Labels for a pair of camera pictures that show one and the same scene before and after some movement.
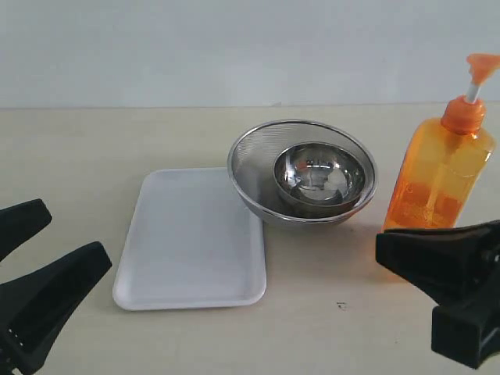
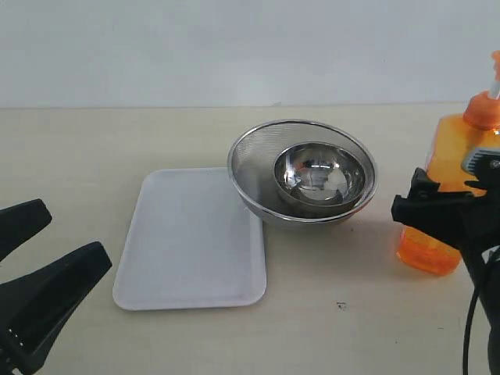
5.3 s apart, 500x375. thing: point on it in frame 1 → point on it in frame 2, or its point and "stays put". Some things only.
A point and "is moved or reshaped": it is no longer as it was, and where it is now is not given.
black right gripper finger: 457,266 → 451,216
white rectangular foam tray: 191,242 stays put
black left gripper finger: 19,222 stays put
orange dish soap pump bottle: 440,178 is moved or reshaped
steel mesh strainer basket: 302,173 stays put
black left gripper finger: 34,309 stays put
